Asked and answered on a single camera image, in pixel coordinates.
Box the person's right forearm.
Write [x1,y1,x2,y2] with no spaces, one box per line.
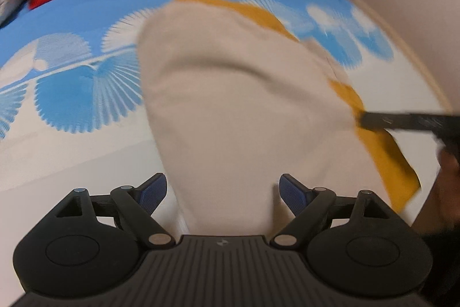
[411,181,460,307]

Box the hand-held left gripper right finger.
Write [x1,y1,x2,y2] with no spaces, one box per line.
[269,173,396,251]

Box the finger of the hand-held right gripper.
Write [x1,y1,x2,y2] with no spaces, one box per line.
[356,110,460,142]

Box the person's right hand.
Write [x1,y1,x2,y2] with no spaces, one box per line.
[436,147,460,194]

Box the beige and yellow garment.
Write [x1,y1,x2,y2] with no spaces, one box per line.
[137,0,422,236]

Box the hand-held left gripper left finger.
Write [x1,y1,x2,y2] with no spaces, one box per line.
[54,173,177,251]

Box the blue and white printed bedsheet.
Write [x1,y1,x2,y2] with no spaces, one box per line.
[0,0,450,232]

